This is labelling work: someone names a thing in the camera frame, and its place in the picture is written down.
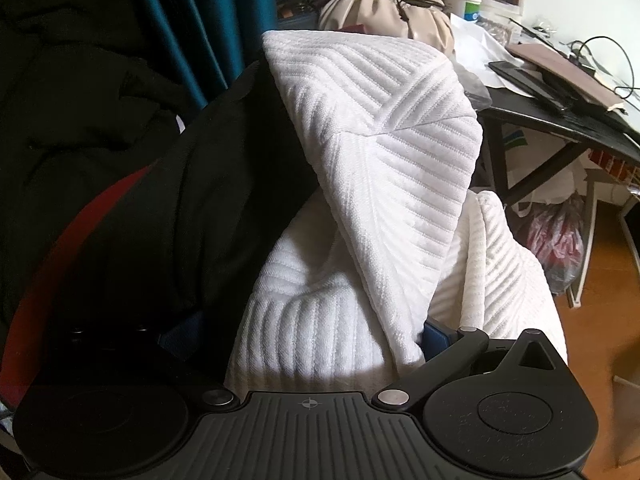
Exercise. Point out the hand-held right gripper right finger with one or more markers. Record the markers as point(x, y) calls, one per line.
point(434, 340)

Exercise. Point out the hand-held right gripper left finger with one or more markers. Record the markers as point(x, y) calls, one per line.
point(181, 335)

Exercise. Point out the white ribbed sweater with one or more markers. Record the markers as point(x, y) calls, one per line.
point(360, 160)

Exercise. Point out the red cloth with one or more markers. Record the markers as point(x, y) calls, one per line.
point(60, 260)

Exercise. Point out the black jacket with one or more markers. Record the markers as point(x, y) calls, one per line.
point(200, 185)

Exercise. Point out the red plastic bag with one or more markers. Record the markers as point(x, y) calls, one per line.
point(555, 245)

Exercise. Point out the white metal rack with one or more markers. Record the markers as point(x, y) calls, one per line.
point(582, 260)

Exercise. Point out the black folding desk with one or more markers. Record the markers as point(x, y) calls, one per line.
point(575, 125)

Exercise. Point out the dark tablet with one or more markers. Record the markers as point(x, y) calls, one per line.
point(530, 82)

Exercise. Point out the white tissue paper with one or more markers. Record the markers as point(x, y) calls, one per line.
point(480, 40)

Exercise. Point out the brown pouch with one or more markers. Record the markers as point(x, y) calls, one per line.
point(560, 60)

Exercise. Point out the teal curtain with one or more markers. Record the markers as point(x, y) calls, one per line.
point(200, 10)

